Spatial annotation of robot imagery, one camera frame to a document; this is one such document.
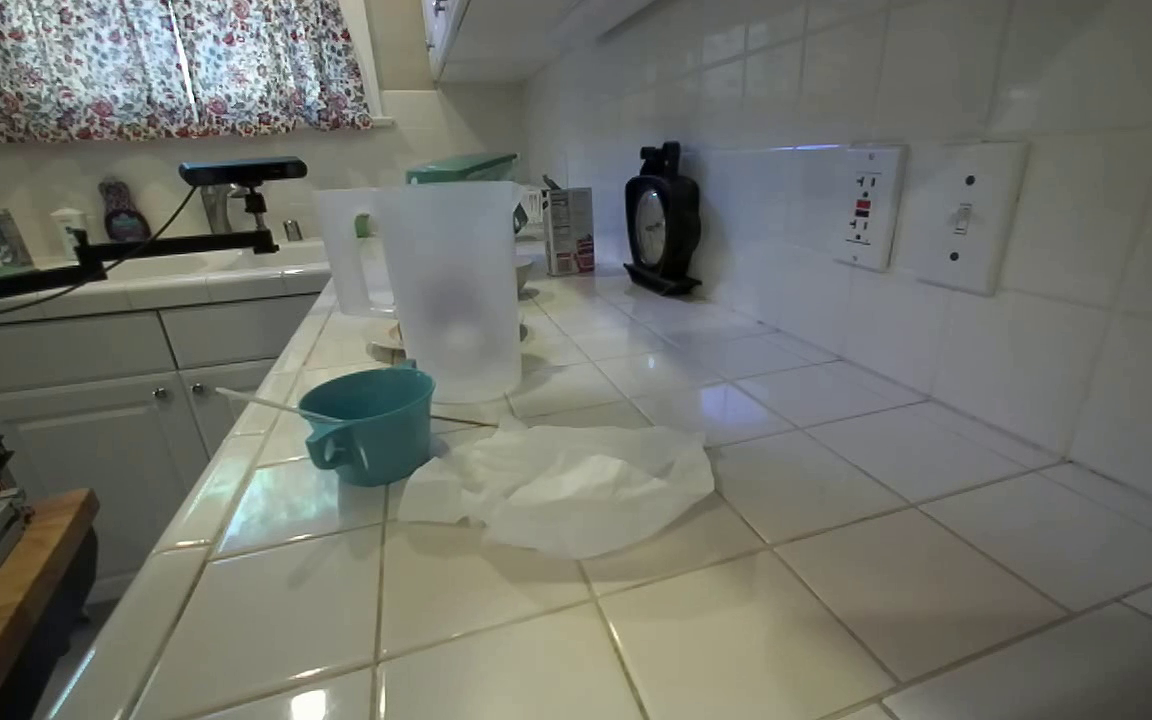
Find white cupboard door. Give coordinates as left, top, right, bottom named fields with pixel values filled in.
left=417, top=0, right=465, bottom=81

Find white upper cupboard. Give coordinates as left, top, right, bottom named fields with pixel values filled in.
left=428, top=0, right=669, bottom=90

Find white plastic bag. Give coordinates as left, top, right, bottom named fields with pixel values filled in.
left=391, top=419, right=720, bottom=566

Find small cardboard carton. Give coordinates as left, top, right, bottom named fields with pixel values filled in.
left=539, top=174, right=600, bottom=281

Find translucent plastic pitcher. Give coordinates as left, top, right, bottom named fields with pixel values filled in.
left=311, top=177, right=529, bottom=406

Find dark glass bottle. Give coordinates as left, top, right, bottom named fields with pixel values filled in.
left=620, top=141, right=707, bottom=300

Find teal measuring cup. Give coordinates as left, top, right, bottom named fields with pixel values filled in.
left=296, top=365, right=440, bottom=489

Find green lidded container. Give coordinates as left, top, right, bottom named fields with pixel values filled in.
left=403, top=149, right=522, bottom=189

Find white plastic spoon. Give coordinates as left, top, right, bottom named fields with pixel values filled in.
left=212, top=381, right=505, bottom=433

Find dark soap dispenser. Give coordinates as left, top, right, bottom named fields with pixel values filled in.
left=96, top=177, right=154, bottom=250

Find white lower sink cabinets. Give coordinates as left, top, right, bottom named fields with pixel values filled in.
left=0, top=292, right=329, bottom=593

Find small white bottle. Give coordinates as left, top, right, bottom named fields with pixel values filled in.
left=48, top=204, right=87, bottom=265

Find floral window curtain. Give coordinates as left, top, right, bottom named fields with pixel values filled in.
left=0, top=0, right=382, bottom=149

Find wooden table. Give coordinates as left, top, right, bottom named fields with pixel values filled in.
left=0, top=484, right=105, bottom=720

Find white wall outlet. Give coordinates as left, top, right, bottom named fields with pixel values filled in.
left=834, top=141, right=908, bottom=275

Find black stereo camera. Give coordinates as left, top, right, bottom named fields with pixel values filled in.
left=178, top=155, right=311, bottom=193

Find white light switch plate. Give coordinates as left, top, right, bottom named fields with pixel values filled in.
left=911, top=141, right=1033, bottom=297

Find black camera boom stand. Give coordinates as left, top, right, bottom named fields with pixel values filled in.
left=0, top=183, right=284, bottom=311

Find thin black camera cable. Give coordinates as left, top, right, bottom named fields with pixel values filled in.
left=132, top=179, right=203, bottom=250

